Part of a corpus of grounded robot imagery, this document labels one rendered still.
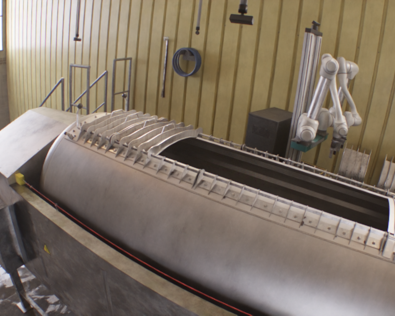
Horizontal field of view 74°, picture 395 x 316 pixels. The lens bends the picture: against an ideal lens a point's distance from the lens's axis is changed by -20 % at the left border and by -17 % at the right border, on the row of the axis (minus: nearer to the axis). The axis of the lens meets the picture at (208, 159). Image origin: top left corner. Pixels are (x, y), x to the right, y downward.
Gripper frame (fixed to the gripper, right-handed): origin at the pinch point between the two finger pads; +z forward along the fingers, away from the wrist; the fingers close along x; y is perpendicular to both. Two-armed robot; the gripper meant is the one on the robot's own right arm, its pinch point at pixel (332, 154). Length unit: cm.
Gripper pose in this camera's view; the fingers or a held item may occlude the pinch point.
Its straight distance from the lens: 295.4
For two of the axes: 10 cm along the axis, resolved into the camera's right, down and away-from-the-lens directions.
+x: -6.4, 2.4, -7.3
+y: -7.7, -3.2, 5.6
